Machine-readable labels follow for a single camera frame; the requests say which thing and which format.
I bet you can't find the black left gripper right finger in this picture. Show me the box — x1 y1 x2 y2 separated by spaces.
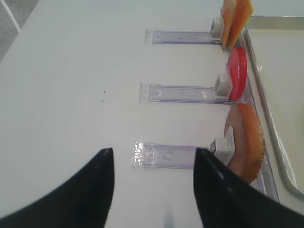
193 148 304 228

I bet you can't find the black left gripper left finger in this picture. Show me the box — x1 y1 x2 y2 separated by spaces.
0 148 114 228

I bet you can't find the clear tomato holder track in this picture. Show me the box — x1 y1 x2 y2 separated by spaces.
139 73 233 104

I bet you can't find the standing red tomato slice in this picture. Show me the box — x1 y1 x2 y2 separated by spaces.
228 46 247 101

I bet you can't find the clear cheese holder track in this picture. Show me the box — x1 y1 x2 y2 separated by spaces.
144 17 225 44

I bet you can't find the orange cheese slice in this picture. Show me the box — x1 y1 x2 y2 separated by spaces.
227 0 254 50

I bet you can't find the standing bun slice left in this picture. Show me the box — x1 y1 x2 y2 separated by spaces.
224 103 266 184

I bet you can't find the clear bun holder track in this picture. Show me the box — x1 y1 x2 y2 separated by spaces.
132 136 235 169

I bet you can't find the cream metal tray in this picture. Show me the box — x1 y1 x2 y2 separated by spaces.
242 15 304 198

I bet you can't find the clear left rail strip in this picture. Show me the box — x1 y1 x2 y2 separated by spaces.
235 35 280 202

